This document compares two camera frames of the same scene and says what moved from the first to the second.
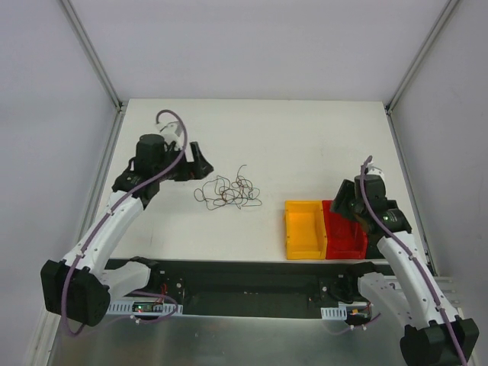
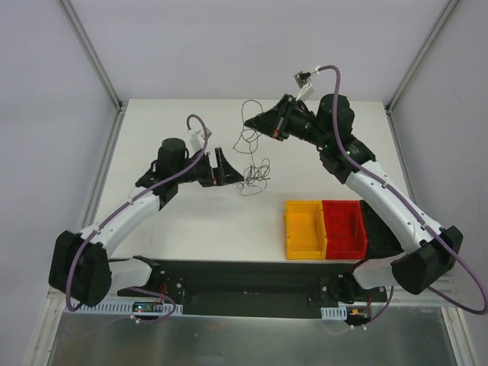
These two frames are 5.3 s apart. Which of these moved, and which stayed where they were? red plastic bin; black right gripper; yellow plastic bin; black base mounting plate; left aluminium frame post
Moved: black right gripper
Stayed: yellow plastic bin; black base mounting plate; left aluminium frame post; red plastic bin
